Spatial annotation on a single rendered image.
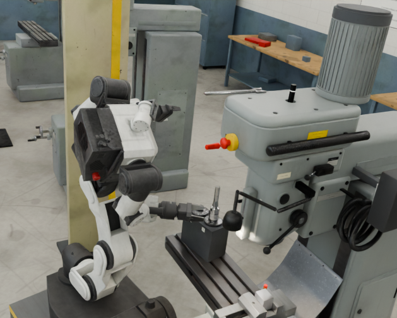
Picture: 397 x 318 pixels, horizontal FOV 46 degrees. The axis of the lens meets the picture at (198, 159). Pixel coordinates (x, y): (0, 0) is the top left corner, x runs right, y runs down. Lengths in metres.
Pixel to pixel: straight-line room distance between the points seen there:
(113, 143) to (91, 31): 1.41
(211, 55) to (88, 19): 6.17
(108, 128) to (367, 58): 0.98
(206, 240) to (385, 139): 0.95
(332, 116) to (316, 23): 6.04
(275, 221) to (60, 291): 1.39
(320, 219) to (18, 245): 2.73
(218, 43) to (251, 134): 7.64
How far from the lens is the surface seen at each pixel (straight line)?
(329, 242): 2.20
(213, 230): 2.25
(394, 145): 2.03
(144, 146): 1.84
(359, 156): 1.89
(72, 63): 3.11
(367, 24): 1.69
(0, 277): 3.75
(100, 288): 2.45
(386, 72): 6.74
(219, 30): 9.07
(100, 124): 1.83
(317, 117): 1.60
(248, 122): 1.51
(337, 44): 1.73
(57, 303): 2.65
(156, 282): 3.62
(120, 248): 2.20
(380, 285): 2.37
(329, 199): 1.87
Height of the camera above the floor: 2.39
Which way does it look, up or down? 26 degrees down
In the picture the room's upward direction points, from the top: 7 degrees clockwise
